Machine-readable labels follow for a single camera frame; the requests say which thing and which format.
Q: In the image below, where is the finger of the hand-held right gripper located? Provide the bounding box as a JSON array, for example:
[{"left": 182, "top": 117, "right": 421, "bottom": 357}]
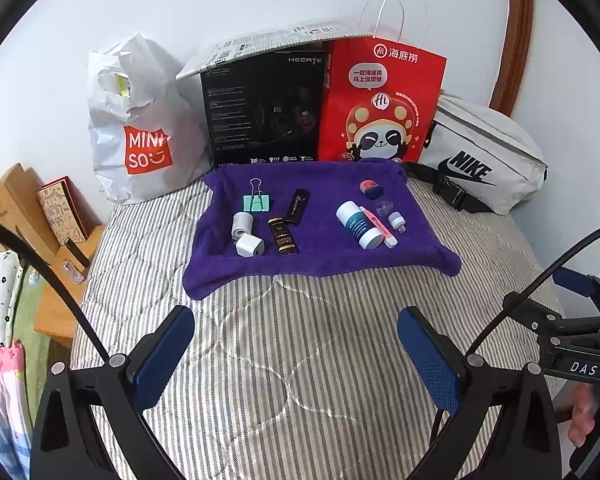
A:
[
  {"left": 502, "top": 295, "right": 600, "bottom": 335},
  {"left": 552, "top": 267, "right": 600, "bottom": 306}
]

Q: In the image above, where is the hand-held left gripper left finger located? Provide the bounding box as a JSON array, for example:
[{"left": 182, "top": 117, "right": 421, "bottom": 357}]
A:
[{"left": 28, "top": 305, "right": 196, "bottom": 480}]

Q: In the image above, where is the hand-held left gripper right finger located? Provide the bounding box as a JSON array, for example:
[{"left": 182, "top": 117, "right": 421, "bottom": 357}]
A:
[{"left": 397, "top": 305, "right": 563, "bottom": 480}]

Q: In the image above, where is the pink tube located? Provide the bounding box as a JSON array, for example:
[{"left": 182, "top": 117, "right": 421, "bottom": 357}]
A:
[{"left": 360, "top": 205, "right": 398, "bottom": 248}]

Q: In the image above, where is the white charger cube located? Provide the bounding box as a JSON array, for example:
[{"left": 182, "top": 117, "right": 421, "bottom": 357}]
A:
[{"left": 235, "top": 232, "right": 266, "bottom": 258}]

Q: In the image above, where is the white cylindrical adapter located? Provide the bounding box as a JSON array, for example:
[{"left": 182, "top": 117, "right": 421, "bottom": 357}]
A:
[{"left": 231, "top": 211, "right": 254, "bottom": 241}]

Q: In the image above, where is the white and blue bottle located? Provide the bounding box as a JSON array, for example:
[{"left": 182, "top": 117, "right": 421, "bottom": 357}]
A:
[{"left": 336, "top": 201, "right": 383, "bottom": 251}]

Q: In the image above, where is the black and gold tube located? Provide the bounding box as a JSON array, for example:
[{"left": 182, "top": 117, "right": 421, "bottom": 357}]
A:
[{"left": 267, "top": 216, "right": 299, "bottom": 256}]

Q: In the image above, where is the green binder clip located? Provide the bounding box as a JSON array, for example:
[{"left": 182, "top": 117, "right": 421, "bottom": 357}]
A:
[{"left": 242, "top": 177, "right": 272, "bottom": 213}]

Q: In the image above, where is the black rectangular case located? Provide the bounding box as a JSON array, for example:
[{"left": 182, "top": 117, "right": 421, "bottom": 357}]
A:
[{"left": 285, "top": 189, "right": 312, "bottom": 226}]

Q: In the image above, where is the person's right hand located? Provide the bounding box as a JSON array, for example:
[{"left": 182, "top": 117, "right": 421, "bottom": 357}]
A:
[{"left": 567, "top": 385, "right": 600, "bottom": 441}]

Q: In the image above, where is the wooden nightstand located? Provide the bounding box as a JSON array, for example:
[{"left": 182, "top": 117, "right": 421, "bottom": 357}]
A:
[{"left": 32, "top": 225, "right": 106, "bottom": 348}]

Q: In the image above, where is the small clear bottle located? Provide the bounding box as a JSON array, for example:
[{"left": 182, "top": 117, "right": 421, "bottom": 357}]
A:
[{"left": 62, "top": 258, "right": 86, "bottom": 283}]

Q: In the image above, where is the striped bed quilt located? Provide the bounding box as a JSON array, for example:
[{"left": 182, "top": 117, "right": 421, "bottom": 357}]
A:
[{"left": 70, "top": 175, "right": 576, "bottom": 480}]

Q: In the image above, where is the green cloth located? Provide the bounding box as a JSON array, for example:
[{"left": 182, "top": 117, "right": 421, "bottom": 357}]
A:
[{"left": 10, "top": 265, "right": 51, "bottom": 426}]

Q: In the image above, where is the black stick on nightstand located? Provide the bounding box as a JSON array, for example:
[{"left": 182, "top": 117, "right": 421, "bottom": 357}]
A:
[{"left": 64, "top": 237, "right": 91, "bottom": 268}]

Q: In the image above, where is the purple towel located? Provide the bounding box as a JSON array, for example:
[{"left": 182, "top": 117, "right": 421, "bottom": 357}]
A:
[{"left": 182, "top": 158, "right": 462, "bottom": 301}]

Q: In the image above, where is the white waist bag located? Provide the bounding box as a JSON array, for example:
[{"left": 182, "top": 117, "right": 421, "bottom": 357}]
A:
[{"left": 405, "top": 92, "right": 551, "bottom": 216}]

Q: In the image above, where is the pink cartoon cloth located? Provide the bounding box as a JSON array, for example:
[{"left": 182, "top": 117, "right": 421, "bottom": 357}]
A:
[{"left": 0, "top": 340, "right": 33, "bottom": 480}]

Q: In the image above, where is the red book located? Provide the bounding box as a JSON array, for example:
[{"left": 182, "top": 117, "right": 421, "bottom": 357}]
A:
[{"left": 55, "top": 176, "right": 103, "bottom": 231}]

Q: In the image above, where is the patterned book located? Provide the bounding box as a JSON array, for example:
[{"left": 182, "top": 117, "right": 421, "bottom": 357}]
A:
[{"left": 36, "top": 180, "right": 88, "bottom": 243}]

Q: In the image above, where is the brown wooden headboard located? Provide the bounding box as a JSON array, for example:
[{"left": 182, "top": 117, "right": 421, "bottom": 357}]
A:
[{"left": 489, "top": 0, "right": 536, "bottom": 116}]

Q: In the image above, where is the white plastic shopping bag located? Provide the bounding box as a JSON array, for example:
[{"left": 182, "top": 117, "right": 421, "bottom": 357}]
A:
[{"left": 87, "top": 32, "right": 216, "bottom": 206}]

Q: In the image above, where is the black product box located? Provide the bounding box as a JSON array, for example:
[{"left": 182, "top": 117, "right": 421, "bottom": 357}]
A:
[{"left": 200, "top": 47, "right": 328, "bottom": 168}]

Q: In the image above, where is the red paper bag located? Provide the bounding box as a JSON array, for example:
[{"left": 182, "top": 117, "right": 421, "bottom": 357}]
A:
[{"left": 317, "top": 0, "right": 448, "bottom": 165}]

